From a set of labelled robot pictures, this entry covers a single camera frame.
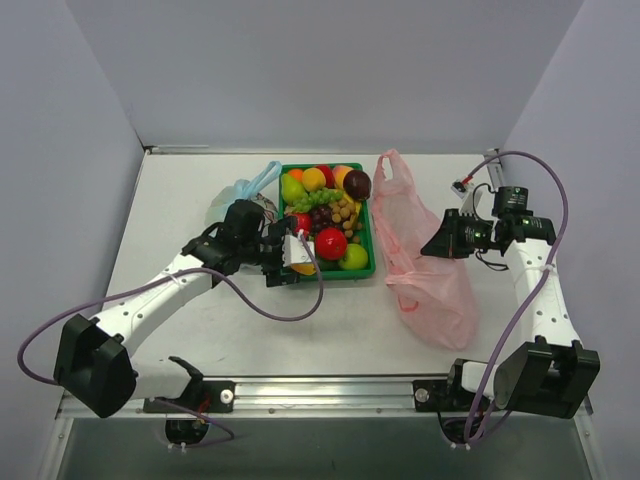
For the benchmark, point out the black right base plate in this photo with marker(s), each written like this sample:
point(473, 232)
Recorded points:
point(432, 396)

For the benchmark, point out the yellow fake mango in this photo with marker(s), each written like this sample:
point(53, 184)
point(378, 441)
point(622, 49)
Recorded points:
point(304, 269)

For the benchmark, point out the green fake pear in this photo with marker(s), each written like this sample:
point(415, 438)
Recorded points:
point(291, 189)

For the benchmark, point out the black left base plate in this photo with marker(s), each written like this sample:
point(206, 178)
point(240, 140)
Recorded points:
point(208, 396)

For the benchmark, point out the blue tied plastic bag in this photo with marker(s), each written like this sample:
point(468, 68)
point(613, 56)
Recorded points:
point(244, 189)

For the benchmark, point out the orange fake tangerine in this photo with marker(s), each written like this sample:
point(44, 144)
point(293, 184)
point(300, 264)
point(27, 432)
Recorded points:
point(297, 174)

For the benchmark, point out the brown fake longan bunch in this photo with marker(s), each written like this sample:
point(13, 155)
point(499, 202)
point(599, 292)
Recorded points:
point(347, 216)

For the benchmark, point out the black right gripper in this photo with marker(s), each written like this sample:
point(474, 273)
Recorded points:
point(451, 235)

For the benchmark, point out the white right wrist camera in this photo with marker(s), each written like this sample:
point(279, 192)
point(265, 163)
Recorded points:
point(469, 195)

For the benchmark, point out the peach fake fruit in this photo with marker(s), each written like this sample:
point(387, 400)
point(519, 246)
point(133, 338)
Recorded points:
point(339, 173)

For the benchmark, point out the dark purple fake plum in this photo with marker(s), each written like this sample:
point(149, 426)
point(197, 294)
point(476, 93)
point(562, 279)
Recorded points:
point(357, 184)

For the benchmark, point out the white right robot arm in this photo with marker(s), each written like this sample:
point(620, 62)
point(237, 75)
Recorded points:
point(526, 242)

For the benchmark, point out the green fake apple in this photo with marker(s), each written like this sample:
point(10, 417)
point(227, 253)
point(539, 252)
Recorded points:
point(355, 258)

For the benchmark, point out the green plastic basket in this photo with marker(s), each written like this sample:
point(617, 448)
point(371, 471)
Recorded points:
point(330, 270)

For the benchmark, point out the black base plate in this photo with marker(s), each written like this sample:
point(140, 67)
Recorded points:
point(432, 396)
point(208, 396)

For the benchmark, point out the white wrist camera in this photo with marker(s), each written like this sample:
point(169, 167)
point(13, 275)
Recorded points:
point(469, 195)
point(297, 251)

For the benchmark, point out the pink plastic bag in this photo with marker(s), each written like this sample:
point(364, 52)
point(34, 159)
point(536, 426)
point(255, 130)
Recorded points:
point(433, 296)

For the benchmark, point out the red fake fruit back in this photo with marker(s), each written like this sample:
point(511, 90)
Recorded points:
point(328, 175)

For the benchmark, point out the purple fake grapes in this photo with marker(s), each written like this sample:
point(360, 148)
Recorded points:
point(321, 218)

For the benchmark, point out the small red fake apple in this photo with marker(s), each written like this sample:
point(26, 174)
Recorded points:
point(303, 223)

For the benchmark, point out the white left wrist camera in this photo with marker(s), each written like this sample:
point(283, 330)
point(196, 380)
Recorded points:
point(297, 251)

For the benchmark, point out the green fake grapes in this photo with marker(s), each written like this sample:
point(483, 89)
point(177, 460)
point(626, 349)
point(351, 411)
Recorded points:
point(315, 199)

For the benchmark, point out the aluminium front rail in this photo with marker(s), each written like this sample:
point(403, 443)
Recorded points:
point(325, 392)

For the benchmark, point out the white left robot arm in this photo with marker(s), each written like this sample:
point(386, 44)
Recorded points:
point(95, 360)

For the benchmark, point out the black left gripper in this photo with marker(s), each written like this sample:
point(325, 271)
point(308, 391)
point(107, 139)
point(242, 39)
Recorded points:
point(275, 255)

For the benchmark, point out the yellow orange fake fruit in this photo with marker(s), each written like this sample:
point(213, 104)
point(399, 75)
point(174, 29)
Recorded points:
point(313, 179)

